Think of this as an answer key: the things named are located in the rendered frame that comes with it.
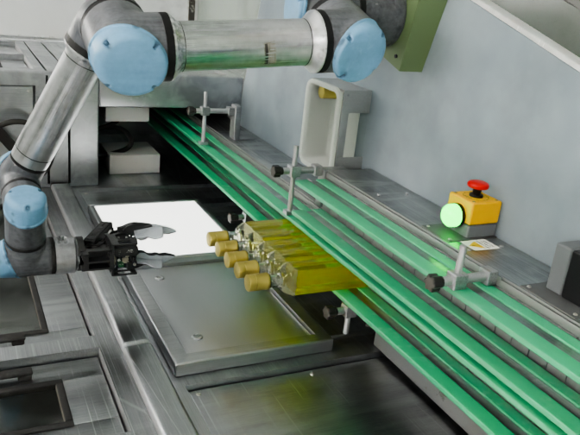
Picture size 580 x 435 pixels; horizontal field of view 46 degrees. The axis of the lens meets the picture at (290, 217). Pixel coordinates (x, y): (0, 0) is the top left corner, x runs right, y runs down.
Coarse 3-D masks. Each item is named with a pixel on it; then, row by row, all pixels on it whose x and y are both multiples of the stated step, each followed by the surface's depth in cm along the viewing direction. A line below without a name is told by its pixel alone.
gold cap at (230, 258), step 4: (228, 252) 143; (232, 252) 144; (236, 252) 144; (240, 252) 144; (244, 252) 144; (224, 256) 144; (228, 256) 143; (232, 256) 143; (236, 256) 143; (240, 256) 143; (244, 256) 144; (248, 256) 144; (224, 260) 145; (228, 260) 143; (232, 260) 143; (236, 260) 143; (240, 260) 143; (244, 260) 144; (248, 260) 144; (224, 264) 145; (228, 264) 143; (232, 264) 143
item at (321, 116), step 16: (320, 80) 170; (304, 112) 177; (320, 112) 178; (336, 112) 162; (304, 128) 178; (320, 128) 180; (336, 128) 163; (304, 144) 180; (320, 144) 181; (336, 144) 165; (304, 160) 179; (320, 160) 179
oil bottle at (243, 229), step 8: (240, 224) 157; (248, 224) 157; (256, 224) 157; (264, 224) 158; (272, 224) 158; (280, 224) 159; (288, 224) 159; (240, 232) 155; (248, 232) 154; (240, 240) 155
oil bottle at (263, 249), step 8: (272, 240) 149; (280, 240) 150; (288, 240) 150; (296, 240) 151; (304, 240) 151; (256, 248) 147; (264, 248) 145; (272, 248) 145; (280, 248) 146; (288, 248) 147; (264, 256) 145
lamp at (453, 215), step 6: (450, 204) 126; (456, 204) 126; (444, 210) 126; (450, 210) 125; (456, 210) 125; (462, 210) 125; (444, 216) 126; (450, 216) 125; (456, 216) 125; (462, 216) 125; (444, 222) 127; (450, 222) 125; (456, 222) 125; (462, 222) 126
